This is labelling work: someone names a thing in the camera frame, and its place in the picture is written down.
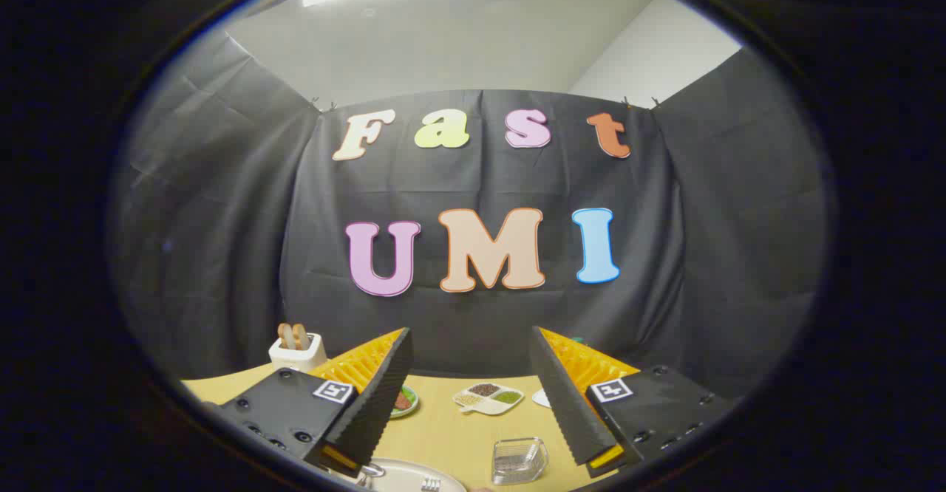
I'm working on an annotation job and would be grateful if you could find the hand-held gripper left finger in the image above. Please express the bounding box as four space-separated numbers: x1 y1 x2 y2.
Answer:
203 327 415 478

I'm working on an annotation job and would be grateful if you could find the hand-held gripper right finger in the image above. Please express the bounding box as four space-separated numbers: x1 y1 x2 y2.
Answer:
529 326 740 478

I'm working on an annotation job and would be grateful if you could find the pale green food plate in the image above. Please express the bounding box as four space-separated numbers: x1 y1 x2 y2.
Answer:
389 386 420 419

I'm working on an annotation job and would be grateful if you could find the white divided bean dish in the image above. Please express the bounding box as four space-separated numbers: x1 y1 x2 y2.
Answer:
452 382 525 415

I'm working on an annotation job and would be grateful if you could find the large white plate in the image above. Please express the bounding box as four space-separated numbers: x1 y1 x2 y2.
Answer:
347 459 468 492

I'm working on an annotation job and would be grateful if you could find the white toaster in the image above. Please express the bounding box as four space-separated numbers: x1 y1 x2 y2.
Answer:
268 333 327 373

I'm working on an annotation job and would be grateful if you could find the metal wire cutlery basket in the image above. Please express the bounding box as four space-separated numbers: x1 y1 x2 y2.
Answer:
492 437 549 486

